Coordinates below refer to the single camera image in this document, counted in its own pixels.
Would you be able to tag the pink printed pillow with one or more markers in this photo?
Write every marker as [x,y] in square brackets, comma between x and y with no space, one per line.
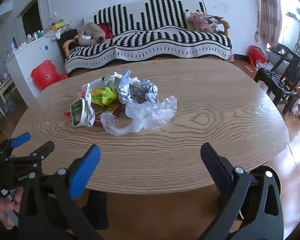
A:
[203,21]

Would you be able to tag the clear plastic bag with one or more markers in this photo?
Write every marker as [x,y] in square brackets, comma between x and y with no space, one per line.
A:
[145,112]

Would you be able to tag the red snack wrapper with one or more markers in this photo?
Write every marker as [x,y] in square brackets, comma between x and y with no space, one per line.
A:
[109,112]

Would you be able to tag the person's left hand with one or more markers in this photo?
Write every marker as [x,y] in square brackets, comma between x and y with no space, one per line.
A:
[3,206]

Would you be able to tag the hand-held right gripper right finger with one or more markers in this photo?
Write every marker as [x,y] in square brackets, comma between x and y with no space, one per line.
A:
[215,165]

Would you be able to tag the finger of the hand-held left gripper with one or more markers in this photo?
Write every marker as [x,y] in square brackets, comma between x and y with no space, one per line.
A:
[20,139]
[43,150]

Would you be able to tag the wooden sofa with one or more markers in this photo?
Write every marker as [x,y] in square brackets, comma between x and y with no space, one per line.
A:
[68,45]

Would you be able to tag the red cloth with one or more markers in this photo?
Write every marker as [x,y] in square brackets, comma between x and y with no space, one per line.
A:
[107,31]

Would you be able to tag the white cabinet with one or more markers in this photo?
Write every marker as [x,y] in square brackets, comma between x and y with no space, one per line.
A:
[32,55]

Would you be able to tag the black wooden chair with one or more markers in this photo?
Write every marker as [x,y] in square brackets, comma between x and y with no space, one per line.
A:
[275,82]
[293,60]

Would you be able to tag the checked curtain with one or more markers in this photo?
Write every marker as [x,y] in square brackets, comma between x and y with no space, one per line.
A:
[270,12]

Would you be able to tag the black and white striped sofa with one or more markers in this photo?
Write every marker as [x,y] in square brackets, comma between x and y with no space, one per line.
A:
[150,35]

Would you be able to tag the small white shelf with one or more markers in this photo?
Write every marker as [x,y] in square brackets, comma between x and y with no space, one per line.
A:
[2,92]

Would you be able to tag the yellow green snack packet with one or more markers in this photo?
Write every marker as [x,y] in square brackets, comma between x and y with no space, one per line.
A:
[103,96]

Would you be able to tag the yellow box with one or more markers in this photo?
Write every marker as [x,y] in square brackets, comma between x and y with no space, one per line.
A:
[57,25]

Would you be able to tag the black table leg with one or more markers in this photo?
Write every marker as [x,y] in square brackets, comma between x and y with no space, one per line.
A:
[97,210]

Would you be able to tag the red bear-shaped stool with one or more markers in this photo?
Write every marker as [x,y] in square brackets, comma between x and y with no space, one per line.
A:
[46,73]

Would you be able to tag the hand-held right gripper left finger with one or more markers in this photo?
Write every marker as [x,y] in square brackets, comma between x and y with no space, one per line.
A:
[85,172]

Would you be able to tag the white tissue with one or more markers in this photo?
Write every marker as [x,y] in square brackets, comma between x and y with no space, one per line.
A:
[116,75]

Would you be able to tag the brown plush toy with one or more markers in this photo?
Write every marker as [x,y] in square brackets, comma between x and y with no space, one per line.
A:
[90,33]

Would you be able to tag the red plastic bag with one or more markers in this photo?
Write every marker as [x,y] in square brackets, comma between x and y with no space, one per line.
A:
[256,55]

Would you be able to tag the green white snack packet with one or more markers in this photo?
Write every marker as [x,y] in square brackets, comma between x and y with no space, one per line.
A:
[81,112]

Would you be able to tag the silver foil wrapper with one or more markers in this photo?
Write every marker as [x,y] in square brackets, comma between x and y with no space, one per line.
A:
[136,92]

